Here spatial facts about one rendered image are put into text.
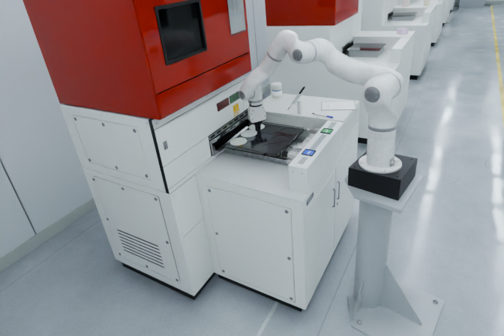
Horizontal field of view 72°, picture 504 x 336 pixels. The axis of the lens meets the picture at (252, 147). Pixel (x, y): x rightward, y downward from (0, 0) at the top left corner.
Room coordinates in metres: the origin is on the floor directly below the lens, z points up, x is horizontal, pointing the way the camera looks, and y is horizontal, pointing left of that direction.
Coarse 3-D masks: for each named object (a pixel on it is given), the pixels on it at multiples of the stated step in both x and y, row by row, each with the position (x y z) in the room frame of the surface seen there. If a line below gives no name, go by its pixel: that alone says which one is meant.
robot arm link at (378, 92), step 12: (372, 84) 1.33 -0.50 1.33; (384, 84) 1.32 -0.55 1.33; (396, 84) 1.36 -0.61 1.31; (372, 96) 1.31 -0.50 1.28; (384, 96) 1.30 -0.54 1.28; (372, 108) 1.34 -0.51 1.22; (384, 108) 1.31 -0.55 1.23; (372, 120) 1.37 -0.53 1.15; (384, 120) 1.34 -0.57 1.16; (396, 120) 1.36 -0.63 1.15
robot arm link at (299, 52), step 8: (280, 32) 1.77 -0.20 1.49; (288, 32) 1.74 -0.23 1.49; (280, 40) 1.74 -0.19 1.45; (288, 40) 1.70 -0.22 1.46; (296, 40) 1.63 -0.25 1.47; (272, 48) 1.78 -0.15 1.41; (280, 48) 1.75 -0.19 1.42; (288, 48) 1.67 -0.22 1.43; (296, 48) 1.59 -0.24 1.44; (304, 48) 1.58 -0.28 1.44; (312, 48) 1.60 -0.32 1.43; (272, 56) 1.78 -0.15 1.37; (280, 56) 1.77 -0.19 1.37; (296, 56) 1.58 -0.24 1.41; (304, 56) 1.57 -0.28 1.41; (312, 56) 1.59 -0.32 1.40
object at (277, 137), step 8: (248, 128) 1.98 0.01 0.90; (264, 128) 1.96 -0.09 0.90; (272, 128) 1.94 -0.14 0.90; (280, 128) 1.93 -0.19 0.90; (288, 128) 1.92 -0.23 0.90; (296, 128) 1.91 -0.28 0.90; (240, 136) 1.87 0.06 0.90; (256, 136) 1.85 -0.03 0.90; (264, 136) 1.84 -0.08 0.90; (272, 136) 1.83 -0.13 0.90; (280, 136) 1.82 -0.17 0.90; (288, 136) 1.81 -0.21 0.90; (224, 144) 1.79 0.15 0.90; (248, 144) 1.76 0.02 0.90; (256, 144) 1.75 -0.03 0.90; (264, 144) 1.74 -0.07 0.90; (272, 144) 1.73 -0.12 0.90; (280, 144) 1.72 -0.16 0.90; (272, 152) 1.63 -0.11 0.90
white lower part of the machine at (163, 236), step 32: (96, 192) 1.80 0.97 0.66; (128, 192) 1.63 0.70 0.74; (160, 192) 1.49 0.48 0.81; (192, 192) 1.59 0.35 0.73; (128, 224) 1.68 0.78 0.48; (160, 224) 1.52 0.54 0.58; (192, 224) 1.55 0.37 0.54; (128, 256) 1.74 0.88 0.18; (160, 256) 1.58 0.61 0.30; (192, 256) 1.50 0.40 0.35; (192, 288) 1.46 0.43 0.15
